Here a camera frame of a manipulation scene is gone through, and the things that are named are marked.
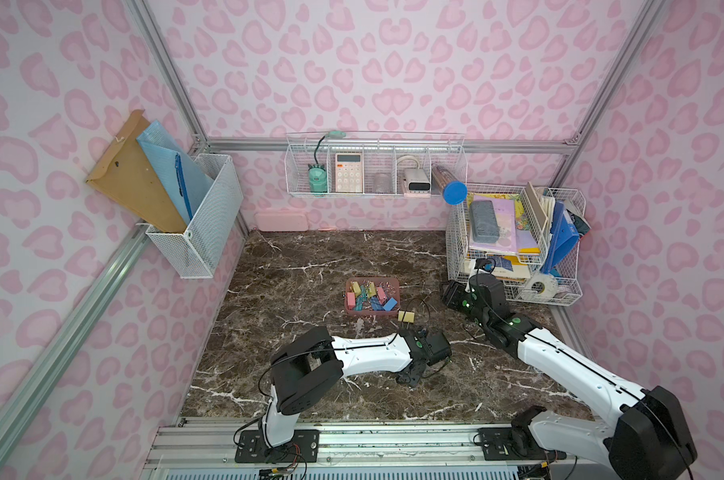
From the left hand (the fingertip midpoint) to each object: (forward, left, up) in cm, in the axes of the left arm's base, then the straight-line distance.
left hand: (404, 365), depth 85 cm
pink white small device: (+44, -4, +31) cm, 53 cm away
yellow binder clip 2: (+25, +14, +1) cm, 29 cm away
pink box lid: (+56, +45, +3) cm, 72 cm away
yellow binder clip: (+24, +10, +3) cm, 26 cm away
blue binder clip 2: (+18, +8, +1) cm, 20 cm away
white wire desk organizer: (+38, -40, +27) cm, 61 cm away
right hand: (+16, -11, +17) cm, 26 cm away
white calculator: (+51, +17, +29) cm, 61 cm away
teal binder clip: (+24, +12, 0) cm, 27 cm away
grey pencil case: (+31, -24, +24) cm, 46 cm away
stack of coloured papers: (+32, -34, +21) cm, 51 cm away
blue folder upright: (+31, -48, +20) cm, 61 cm away
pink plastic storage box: (+17, +9, -1) cm, 19 cm away
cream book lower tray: (+22, -29, +17) cm, 40 cm away
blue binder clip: (+18, +4, +2) cm, 19 cm away
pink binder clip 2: (+22, +6, +3) cm, 23 cm away
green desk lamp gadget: (+46, +26, +32) cm, 61 cm away
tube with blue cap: (+35, -13, +33) cm, 51 cm away
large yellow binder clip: (+15, -2, 0) cm, 16 cm away
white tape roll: (+24, -47, +7) cm, 53 cm away
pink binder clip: (+21, +16, +1) cm, 27 cm away
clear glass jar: (+48, +6, +27) cm, 56 cm away
